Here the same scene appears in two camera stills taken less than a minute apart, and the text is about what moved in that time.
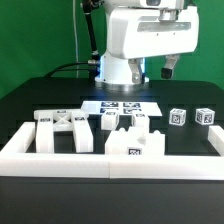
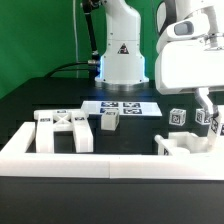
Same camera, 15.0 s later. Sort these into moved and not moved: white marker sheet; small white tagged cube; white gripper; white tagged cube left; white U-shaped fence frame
Moved: white gripper
Not moved: small white tagged cube; white marker sheet; white tagged cube left; white U-shaped fence frame
